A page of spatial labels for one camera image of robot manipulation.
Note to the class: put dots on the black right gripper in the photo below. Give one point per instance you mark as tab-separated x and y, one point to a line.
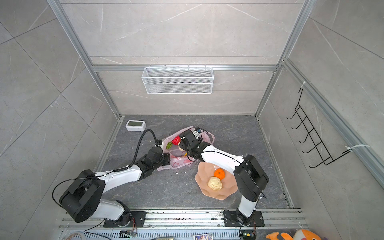
182	145

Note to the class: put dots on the large orange fake orange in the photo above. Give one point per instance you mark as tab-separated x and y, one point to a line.
220	174

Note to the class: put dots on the white digital clock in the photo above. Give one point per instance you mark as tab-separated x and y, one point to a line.
135	125

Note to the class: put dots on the white wire mesh basket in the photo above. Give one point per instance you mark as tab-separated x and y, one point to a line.
178	80

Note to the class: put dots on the orange plush toy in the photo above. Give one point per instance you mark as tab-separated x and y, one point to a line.
299	235

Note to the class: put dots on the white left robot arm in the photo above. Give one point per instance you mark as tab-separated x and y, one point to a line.
83	198

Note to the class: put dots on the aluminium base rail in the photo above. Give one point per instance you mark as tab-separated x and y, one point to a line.
184	225

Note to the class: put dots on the green fake fruit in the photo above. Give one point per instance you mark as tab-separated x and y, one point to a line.
169	145

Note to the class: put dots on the pink printed plastic bag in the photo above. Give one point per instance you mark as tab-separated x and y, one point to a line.
178	157

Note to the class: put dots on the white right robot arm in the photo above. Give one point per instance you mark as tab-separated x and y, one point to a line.
250	177

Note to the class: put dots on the red fake apple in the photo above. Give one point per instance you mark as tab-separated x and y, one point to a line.
176	141

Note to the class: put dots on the black wire hook rack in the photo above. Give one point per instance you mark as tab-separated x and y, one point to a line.
315	137

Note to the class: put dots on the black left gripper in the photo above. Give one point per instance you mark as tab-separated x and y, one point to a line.
167	156

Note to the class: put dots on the peach scalloped plastic bowl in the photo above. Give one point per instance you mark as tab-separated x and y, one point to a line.
205	171

